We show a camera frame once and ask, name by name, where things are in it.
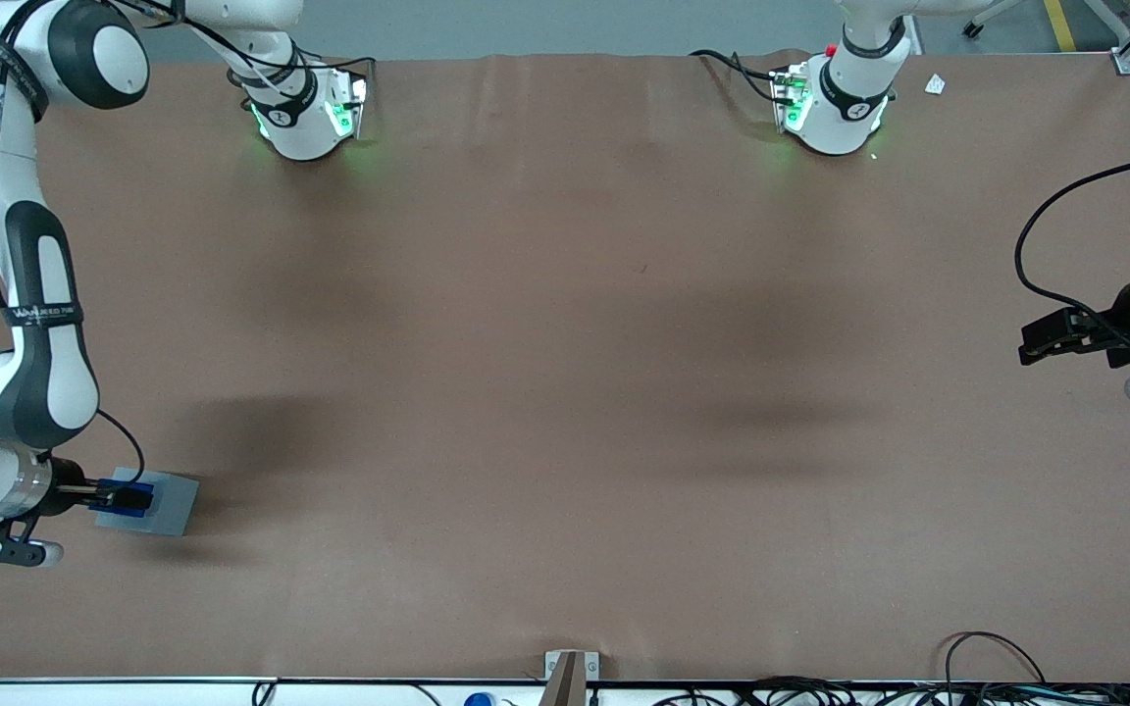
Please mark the gray square base block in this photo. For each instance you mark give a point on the gray square base block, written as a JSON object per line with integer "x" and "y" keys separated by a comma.
{"x": 178, "y": 505}

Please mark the brown table cover sheet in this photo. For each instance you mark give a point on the brown table cover sheet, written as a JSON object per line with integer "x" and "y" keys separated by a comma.
{"x": 565, "y": 392}

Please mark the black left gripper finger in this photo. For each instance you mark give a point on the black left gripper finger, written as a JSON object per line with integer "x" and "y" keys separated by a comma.
{"x": 1065, "y": 350}
{"x": 1065, "y": 326}

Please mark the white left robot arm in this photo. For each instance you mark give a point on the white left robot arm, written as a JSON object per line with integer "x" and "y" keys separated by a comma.
{"x": 840, "y": 118}

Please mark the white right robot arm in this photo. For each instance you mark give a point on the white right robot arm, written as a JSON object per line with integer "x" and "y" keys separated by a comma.
{"x": 35, "y": 382}

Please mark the metal camera post bracket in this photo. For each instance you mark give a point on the metal camera post bracket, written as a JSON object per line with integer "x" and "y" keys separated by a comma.
{"x": 565, "y": 686}

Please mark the blue round cap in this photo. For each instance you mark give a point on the blue round cap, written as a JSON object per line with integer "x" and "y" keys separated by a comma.
{"x": 479, "y": 700}

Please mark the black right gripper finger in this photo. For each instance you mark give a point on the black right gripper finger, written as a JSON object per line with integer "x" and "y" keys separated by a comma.
{"x": 112, "y": 501}
{"x": 109, "y": 485}

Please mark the blue plastic part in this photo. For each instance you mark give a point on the blue plastic part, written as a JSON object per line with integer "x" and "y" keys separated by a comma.
{"x": 146, "y": 495}

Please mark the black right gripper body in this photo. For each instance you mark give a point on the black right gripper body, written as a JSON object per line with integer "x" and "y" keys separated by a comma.
{"x": 66, "y": 488}

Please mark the small white paper scrap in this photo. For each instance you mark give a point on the small white paper scrap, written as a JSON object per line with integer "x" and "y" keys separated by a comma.
{"x": 935, "y": 84}

